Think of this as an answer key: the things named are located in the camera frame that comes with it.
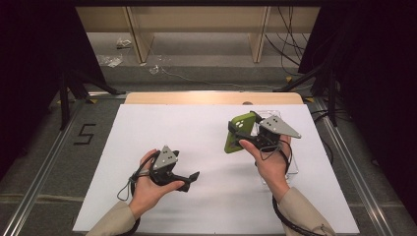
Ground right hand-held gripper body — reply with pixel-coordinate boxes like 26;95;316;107
252;114;302;152

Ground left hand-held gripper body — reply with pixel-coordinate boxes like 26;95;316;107
149;145;185;187

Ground green cartoon phone case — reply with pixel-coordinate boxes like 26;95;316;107
223;111;258;154

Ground clear plastic slotted tray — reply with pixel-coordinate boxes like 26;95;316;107
252;109;300;186

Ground person's left hand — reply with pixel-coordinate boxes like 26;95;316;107
128;148;186;221

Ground person's right hand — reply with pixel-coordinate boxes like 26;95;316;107
238;134;293;204

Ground white table sheet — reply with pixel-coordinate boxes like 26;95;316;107
72;103;361;234

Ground black metal stand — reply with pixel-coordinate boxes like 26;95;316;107
273;62;338;127
58;68;127;132

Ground dark curtain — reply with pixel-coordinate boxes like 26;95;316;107
298;0;417;210
0;0;106;178

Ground large crumpled plastic wrapper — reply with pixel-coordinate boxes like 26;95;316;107
97;53;124;69

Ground light wooden shelf unit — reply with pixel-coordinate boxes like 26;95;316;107
75;5;321;64

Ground small crumpled plastic wrapper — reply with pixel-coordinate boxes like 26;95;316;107
116;37;133;50

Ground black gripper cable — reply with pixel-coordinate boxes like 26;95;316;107
117;149;161;236
271;136;324;236

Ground grey lanyard loop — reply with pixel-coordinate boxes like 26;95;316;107
116;181;132;202
260;146;281;161

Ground black cables beside table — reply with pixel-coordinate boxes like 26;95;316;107
309;109;335;165

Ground bundle of black floor cables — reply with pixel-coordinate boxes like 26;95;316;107
265;6;311;78

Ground long metal floor rail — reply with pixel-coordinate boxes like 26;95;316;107
313;97;391;236
3;97;87;236

